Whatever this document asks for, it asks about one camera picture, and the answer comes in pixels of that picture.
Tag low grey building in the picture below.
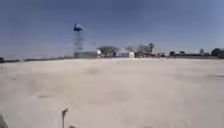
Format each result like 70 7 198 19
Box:
73 50 98 60

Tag lattice water tower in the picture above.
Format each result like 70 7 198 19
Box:
72 23 84 54

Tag bare grey trees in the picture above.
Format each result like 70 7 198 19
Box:
125 42 157 58

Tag row of distant trees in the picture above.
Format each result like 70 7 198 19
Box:
168 47 224 58

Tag white shed building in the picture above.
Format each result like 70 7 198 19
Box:
115 49 136 59

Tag robot's own part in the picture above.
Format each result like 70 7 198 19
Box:
61 107 70 128

